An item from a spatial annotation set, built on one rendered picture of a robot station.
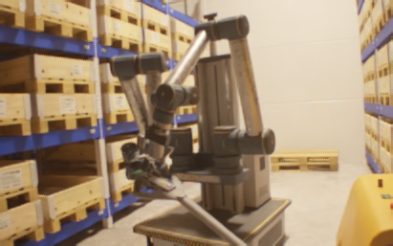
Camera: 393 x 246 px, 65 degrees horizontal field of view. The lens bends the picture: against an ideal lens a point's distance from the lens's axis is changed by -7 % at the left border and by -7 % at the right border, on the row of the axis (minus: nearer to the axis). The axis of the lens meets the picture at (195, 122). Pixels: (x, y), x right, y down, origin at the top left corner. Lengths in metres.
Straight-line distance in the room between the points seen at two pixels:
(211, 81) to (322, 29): 4.48
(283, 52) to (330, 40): 0.97
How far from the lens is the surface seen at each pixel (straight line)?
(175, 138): 2.79
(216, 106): 2.99
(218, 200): 3.14
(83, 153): 4.09
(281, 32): 7.23
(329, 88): 7.05
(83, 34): 3.68
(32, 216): 3.02
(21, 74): 3.21
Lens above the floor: 1.33
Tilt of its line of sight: 3 degrees down
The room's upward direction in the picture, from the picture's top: 4 degrees counter-clockwise
